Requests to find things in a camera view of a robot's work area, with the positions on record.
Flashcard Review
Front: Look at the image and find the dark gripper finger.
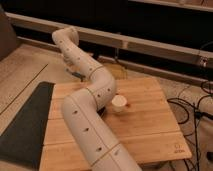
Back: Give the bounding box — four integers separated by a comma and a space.
66, 68, 86, 82

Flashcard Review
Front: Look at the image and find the white segmented robot arm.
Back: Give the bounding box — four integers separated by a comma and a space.
52, 27, 142, 171

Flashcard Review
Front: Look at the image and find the dark grey floor mat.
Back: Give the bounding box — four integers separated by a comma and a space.
0, 82, 54, 170

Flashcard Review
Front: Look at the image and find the black cable bundle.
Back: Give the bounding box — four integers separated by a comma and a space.
166, 79, 213, 171

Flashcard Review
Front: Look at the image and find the long metal rail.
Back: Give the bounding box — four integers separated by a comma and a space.
6, 12, 213, 68

